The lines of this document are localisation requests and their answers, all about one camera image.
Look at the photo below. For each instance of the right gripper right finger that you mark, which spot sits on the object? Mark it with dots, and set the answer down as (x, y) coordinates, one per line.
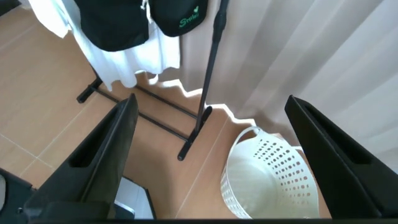
(348, 174)

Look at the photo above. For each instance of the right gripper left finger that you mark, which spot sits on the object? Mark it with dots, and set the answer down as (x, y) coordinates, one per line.
(93, 174)

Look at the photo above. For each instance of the white printed t-shirt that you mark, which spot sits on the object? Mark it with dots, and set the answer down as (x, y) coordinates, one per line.
(130, 62)

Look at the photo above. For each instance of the black garment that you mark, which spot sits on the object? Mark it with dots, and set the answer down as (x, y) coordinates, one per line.
(115, 25)

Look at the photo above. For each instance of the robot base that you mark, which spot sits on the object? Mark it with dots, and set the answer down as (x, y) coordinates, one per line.
(12, 196)

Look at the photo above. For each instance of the white laundry basket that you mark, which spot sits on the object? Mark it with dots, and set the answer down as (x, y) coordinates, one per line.
(258, 186)

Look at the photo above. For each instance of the black clothes rack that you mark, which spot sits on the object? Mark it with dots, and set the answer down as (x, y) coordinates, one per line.
(211, 62)

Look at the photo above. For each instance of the beige curtain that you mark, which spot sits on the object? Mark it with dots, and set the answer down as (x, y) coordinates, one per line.
(311, 56)

